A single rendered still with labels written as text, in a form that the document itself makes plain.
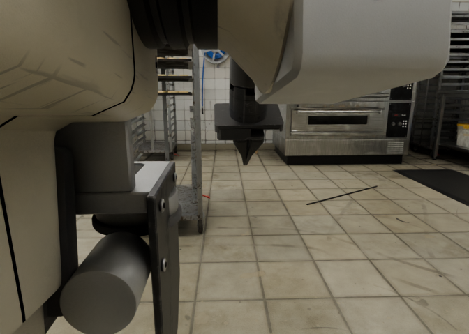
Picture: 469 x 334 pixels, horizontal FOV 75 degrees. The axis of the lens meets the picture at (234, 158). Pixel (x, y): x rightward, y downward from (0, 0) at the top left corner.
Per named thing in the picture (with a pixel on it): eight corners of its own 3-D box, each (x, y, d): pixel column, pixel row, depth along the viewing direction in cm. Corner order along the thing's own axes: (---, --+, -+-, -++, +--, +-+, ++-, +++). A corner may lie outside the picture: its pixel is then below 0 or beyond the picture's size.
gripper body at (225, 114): (214, 113, 50) (213, 70, 45) (276, 112, 51) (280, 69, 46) (214, 136, 45) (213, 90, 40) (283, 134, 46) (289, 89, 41)
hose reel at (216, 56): (229, 113, 452) (229, 34, 428) (230, 114, 435) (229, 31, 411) (202, 113, 451) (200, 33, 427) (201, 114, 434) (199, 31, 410)
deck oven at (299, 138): (285, 170, 345) (292, -27, 302) (269, 150, 463) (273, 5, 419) (421, 169, 351) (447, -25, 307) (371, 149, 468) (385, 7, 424)
